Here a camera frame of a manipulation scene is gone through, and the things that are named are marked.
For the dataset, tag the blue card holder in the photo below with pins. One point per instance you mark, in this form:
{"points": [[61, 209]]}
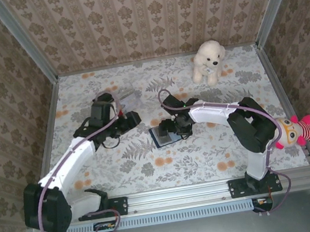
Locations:
{"points": [[159, 141]]}

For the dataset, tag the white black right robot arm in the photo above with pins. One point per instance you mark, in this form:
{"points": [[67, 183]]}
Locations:
{"points": [[210, 113]]}

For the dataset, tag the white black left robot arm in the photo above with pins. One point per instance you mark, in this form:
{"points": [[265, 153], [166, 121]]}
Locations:
{"points": [[71, 163]]}

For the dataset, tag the floral table cloth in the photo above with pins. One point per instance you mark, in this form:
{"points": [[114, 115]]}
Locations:
{"points": [[180, 164]]}

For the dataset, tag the white plush dog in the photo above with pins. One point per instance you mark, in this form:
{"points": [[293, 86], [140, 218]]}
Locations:
{"points": [[207, 55]]}

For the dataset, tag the small black controller board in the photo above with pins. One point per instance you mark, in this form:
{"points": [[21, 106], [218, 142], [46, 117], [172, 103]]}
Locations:
{"points": [[103, 227], [262, 202]]}

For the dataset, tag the pink striped plush doll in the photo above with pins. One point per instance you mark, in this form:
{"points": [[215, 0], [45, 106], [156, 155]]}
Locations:
{"points": [[290, 132]]}

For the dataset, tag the aluminium side frame rail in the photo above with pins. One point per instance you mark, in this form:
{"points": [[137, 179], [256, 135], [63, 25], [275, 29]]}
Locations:
{"points": [[278, 83], [48, 126]]}

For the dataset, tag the aluminium front frame rail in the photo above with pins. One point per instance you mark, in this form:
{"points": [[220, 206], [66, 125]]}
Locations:
{"points": [[178, 195]]}

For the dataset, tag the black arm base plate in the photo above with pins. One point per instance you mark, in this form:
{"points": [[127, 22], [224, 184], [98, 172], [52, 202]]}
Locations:
{"points": [[120, 205], [237, 188]]}

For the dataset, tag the aluminium frame post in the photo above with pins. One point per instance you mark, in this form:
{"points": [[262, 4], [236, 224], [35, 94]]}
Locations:
{"points": [[275, 1], [22, 39]]}

